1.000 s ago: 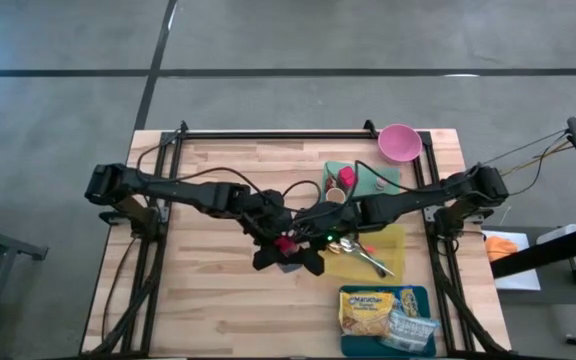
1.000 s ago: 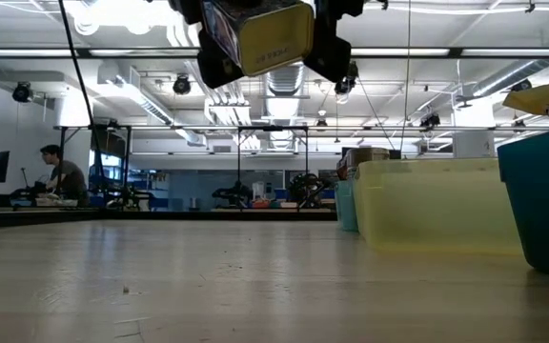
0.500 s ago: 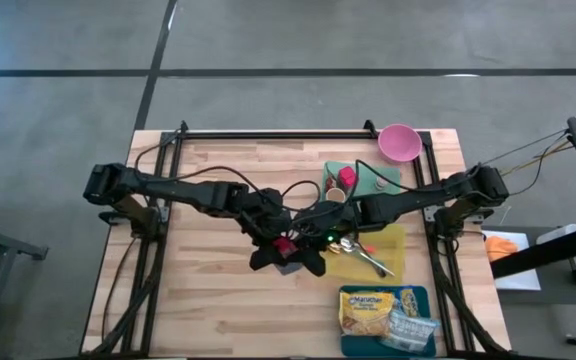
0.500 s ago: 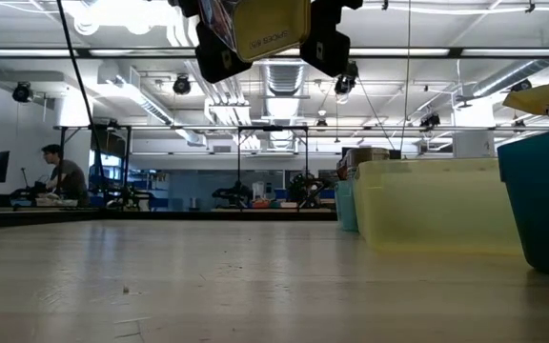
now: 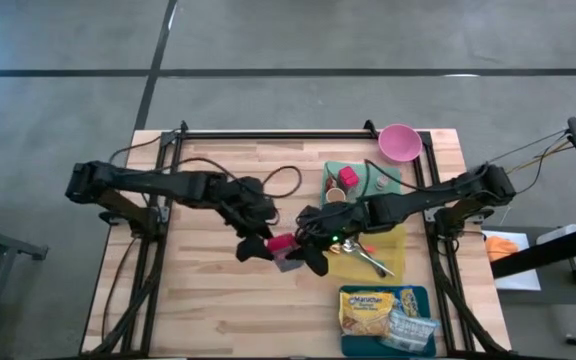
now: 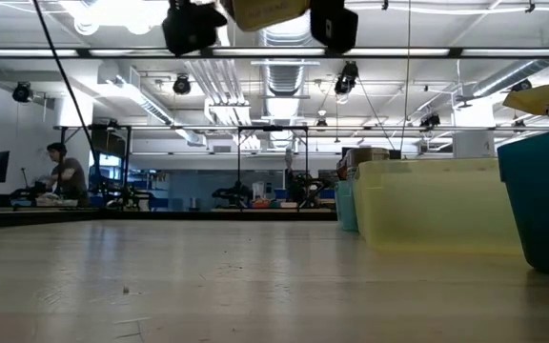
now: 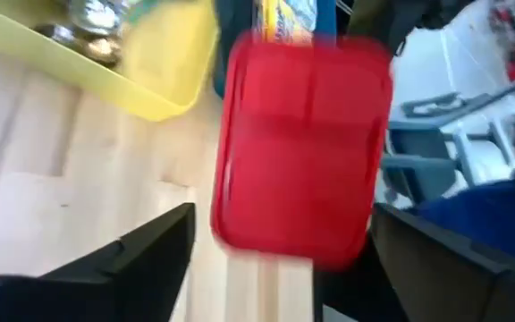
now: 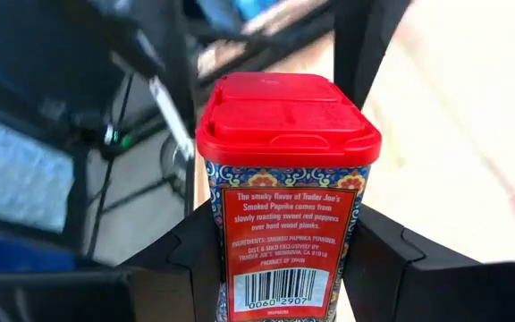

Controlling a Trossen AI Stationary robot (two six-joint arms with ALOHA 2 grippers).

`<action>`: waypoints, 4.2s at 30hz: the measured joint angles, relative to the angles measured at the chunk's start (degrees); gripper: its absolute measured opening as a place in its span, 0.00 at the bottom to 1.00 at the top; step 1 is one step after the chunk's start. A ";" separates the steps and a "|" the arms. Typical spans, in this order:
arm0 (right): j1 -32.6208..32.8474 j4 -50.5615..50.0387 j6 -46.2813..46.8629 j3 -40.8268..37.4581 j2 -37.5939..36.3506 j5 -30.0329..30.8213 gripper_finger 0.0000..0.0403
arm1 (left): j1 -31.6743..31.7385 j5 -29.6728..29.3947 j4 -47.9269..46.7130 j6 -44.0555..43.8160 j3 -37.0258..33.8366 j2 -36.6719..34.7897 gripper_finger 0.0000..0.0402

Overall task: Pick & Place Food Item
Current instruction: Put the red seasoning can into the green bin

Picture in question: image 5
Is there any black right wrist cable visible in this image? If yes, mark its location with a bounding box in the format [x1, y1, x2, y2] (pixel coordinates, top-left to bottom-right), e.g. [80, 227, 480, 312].
[297, 158, 492, 239]

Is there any black aluminium table frame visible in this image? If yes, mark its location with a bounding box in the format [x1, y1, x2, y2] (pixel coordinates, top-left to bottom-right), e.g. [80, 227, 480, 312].
[87, 119, 514, 359]

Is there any grey ramen packet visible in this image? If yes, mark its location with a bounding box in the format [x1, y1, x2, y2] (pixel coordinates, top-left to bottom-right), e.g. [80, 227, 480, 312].
[380, 308, 441, 354]

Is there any pink bowl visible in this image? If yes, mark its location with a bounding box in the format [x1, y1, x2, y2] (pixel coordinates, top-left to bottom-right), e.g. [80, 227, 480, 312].
[377, 123, 423, 164]

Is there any teal translucent plastic bin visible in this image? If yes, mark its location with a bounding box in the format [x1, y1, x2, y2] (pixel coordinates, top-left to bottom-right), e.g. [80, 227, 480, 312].
[320, 160, 403, 209]

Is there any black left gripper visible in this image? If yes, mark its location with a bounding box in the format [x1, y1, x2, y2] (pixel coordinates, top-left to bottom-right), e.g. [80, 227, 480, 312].
[217, 175, 280, 264]

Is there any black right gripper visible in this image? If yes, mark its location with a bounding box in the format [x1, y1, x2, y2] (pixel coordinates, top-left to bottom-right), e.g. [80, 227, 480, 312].
[287, 202, 369, 278]

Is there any yellow translucent plastic bin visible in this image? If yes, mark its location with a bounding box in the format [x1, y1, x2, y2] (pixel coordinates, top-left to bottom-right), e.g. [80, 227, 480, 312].
[327, 223, 408, 286]

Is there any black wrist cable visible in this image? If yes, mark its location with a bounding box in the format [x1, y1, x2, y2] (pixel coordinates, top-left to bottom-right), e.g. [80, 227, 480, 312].
[109, 130, 303, 200]
[297, 158, 492, 239]

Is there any yellow ramen packet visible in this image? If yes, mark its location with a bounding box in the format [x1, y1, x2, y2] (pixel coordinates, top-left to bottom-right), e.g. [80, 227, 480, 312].
[338, 290, 396, 338]

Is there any orange cloth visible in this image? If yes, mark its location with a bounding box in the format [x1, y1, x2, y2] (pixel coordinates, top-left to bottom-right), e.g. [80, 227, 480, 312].
[485, 236, 519, 263]

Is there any small red labelled box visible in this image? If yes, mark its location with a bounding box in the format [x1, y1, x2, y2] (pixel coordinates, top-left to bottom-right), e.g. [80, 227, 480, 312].
[337, 165, 360, 190]

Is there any blue plastic bin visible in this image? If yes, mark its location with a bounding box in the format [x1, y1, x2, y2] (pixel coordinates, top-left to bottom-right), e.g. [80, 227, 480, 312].
[339, 284, 438, 359]

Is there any thin loose cable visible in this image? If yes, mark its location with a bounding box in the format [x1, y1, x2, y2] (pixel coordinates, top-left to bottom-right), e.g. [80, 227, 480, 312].
[487, 130, 570, 165]
[505, 141, 572, 196]

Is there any white paper sheet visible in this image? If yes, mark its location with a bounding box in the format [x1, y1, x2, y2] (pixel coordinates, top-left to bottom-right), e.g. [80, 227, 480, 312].
[482, 229, 542, 292]

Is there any large silver spoon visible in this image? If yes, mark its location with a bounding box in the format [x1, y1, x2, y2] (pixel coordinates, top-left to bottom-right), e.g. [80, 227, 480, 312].
[342, 238, 397, 278]

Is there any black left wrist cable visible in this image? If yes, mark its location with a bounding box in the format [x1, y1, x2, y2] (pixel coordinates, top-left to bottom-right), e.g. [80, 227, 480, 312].
[109, 130, 303, 200]

